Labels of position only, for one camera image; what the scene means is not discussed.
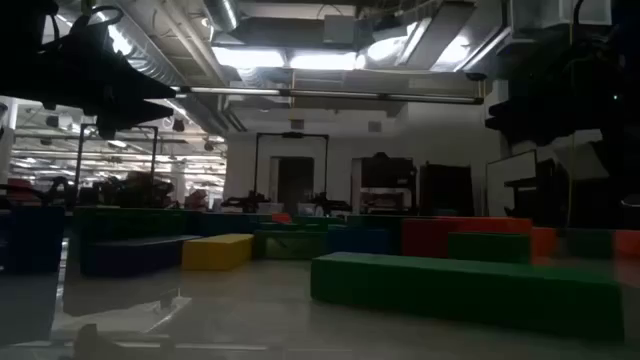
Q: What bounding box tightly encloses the background robot station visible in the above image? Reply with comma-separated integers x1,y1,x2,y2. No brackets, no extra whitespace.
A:
92,170,177,209

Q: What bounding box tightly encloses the black cabinet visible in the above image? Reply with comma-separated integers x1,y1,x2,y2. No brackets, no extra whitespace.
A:
418,162,475,217

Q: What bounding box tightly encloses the red background bin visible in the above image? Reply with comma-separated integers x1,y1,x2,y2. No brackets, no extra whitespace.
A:
7,178,39,204

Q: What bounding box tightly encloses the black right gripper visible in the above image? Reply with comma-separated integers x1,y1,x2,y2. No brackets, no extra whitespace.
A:
484,39,640,151

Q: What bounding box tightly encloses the black background desk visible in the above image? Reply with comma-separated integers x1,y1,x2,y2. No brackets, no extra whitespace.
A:
503,158,571,226

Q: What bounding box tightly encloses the long horizontal light bar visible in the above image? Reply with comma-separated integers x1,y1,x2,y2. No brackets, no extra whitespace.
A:
172,84,485,106

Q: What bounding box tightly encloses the yellow block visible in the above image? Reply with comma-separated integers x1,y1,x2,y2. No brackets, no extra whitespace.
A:
180,232,255,272

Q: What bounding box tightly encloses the rectangular metal ceiling duct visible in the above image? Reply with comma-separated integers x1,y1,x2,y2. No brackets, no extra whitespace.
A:
357,0,514,72

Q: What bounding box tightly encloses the ribbed silver ceiling duct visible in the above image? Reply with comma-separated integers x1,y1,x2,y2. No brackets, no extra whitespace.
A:
107,22,236,134

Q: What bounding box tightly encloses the red background machine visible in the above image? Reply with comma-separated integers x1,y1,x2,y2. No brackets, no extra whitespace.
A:
184,188,210,211

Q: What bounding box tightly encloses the whiteboard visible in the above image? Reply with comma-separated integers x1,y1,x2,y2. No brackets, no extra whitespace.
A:
485,148,540,217

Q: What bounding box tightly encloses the long green block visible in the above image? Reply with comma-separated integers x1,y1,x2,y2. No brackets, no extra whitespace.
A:
309,251,626,345

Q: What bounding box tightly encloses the small red block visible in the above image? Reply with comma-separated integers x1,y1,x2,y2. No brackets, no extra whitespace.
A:
400,217,457,259

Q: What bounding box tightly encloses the white plastic surface sheet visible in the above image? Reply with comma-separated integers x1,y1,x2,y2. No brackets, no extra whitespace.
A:
0,234,640,360

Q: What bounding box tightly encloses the small blue block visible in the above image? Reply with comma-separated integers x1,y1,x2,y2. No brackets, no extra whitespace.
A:
0,204,67,275

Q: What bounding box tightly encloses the round silver duct pipe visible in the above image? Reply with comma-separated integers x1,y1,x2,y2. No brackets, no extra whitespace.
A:
201,0,242,34

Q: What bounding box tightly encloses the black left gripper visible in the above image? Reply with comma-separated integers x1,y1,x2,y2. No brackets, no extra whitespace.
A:
0,14,178,141

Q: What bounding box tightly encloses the black gantry frame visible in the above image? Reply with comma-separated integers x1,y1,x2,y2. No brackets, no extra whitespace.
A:
73,122,160,207
253,131,331,211

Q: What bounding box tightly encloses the white ceiling duct box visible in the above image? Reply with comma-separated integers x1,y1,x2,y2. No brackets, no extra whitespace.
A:
509,0,614,30

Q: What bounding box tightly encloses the small green block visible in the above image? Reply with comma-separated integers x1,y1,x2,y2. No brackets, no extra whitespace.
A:
447,231,532,265
558,228,616,260

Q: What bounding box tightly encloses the black monitor screen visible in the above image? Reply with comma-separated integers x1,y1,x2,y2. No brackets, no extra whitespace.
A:
359,152,417,191

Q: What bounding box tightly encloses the ceiling light panel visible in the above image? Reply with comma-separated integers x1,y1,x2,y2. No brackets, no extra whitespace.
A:
211,46,287,70
288,51,359,72

